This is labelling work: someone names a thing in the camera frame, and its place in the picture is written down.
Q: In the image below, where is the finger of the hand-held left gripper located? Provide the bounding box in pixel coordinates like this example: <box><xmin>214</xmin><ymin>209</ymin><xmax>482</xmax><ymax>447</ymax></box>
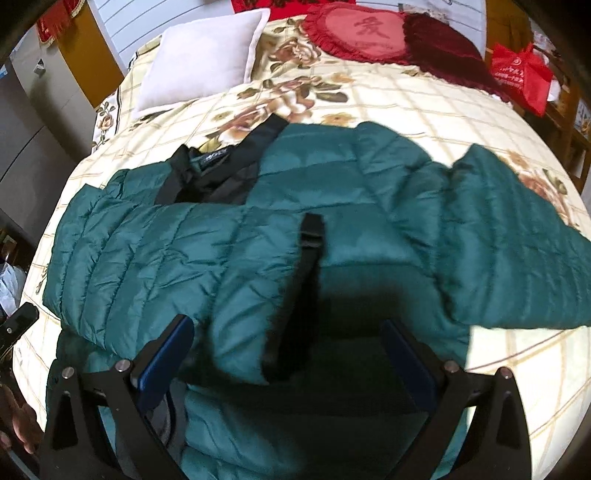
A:
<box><xmin>0</xmin><ymin>302</ymin><xmax>40</xmax><ymax>361</ymax></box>

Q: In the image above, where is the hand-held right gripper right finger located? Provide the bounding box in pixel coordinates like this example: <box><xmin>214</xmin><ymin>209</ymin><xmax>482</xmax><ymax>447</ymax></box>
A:
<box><xmin>381</xmin><ymin>320</ymin><xmax>532</xmax><ymax>480</ymax></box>

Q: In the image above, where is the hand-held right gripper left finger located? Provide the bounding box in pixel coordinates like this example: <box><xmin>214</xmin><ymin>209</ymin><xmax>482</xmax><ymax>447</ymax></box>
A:
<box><xmin>39</xmin><ymin>314</ymin><xmax>197</xmax><ymax>480</ymax></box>

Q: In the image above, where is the green puffer jacket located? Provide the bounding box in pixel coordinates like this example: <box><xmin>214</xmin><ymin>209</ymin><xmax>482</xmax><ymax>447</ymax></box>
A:
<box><xmin>42</xmin><ymin>114</ymin><xmax>591</xmax><ymax>480</ymax></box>

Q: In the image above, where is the person's left hand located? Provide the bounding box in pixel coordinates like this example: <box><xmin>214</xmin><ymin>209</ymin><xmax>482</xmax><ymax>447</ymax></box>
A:
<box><xmin>0</xmin><ymin>383</ymin><xmax>43</xmax><ymax>457</ymax></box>

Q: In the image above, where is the floral checked bed sheet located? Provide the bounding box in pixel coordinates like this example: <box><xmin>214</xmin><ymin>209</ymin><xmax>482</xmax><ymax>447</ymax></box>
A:
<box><xmin>11</xmin><ymin>7</ymin><xmax>591</xmax><ymax>480</ymax></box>

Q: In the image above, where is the wooden chair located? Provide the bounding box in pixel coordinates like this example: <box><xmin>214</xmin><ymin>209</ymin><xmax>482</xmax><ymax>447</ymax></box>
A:
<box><xmin>531</xmin><ymin>28</ymin><xmax>591</xmax><ymax>195</ymax></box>

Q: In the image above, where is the red hanging decoration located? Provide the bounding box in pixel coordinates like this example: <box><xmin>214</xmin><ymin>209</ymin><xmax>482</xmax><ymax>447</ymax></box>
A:
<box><xmin>36</xmin><ymin>0</ymin><xmax>88</xmax><ymax>47</ymax></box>

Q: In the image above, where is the white square pillow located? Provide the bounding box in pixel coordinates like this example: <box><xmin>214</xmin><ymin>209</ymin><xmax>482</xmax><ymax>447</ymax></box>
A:
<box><xmin>131</xmin><ymin>8</ymin><xmax>271</xmax><ymax>120</ymax></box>

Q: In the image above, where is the red plastic bag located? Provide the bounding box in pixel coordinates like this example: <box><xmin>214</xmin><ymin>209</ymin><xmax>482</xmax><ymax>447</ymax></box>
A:
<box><xmin>488</xmin><ymin>42</ymin><xmax>555</xmax><ymax>116</ymax></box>

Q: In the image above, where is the dark red fringed cushion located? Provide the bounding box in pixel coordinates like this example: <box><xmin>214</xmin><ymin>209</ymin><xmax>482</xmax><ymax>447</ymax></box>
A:
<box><xmin>403</xmin><ymin>13</ymin><xmax>511</xmax><ymax>103</ymax></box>

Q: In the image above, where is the white slatted headboard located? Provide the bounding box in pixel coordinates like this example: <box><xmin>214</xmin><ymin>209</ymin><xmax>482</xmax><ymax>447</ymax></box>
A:
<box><xmin>92</xmin><ymin>0</ymin><xmax>488</xmax><ymax>70</ymax></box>

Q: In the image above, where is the red heart-shaped cushion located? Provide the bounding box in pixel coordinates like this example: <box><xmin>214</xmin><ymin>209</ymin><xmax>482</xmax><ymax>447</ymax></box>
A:
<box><xmin>302</xmin><ymin>2</ymin><xmax>416</xmax><ymax>66</ymax></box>

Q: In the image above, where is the red wall banner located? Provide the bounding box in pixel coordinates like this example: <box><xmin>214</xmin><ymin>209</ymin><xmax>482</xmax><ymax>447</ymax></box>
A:
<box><xmin>230</xmin><ymin>0</ymin><xmax>319</xmax><ymax>14</ymax></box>

